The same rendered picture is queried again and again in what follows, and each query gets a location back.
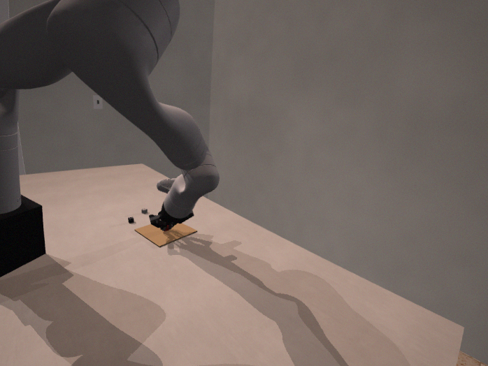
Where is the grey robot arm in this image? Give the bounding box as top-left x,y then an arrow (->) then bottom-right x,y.
0,0 -> 220,219

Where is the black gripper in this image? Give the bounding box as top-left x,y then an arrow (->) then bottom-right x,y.
149,204 -> 194,231

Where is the tan square mat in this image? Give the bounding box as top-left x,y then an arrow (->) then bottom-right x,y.
135,223 -> 197,247

